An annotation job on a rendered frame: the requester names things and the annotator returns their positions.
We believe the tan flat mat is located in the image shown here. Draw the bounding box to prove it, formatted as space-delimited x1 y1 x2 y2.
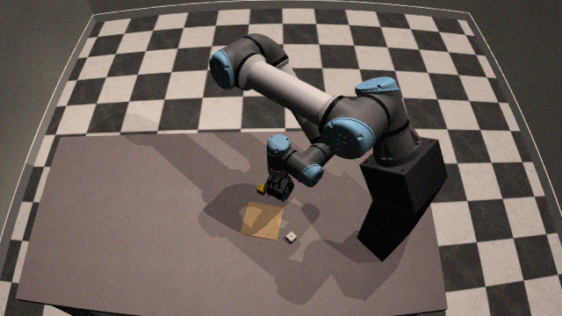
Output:
241 202 284 241

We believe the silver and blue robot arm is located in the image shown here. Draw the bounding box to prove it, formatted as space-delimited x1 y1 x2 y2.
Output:
209 33 423 187

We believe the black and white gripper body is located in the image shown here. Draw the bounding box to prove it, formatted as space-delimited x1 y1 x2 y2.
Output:
263 173 292 200

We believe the white die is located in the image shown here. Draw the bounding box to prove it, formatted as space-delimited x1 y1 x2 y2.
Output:
285 232 297 244

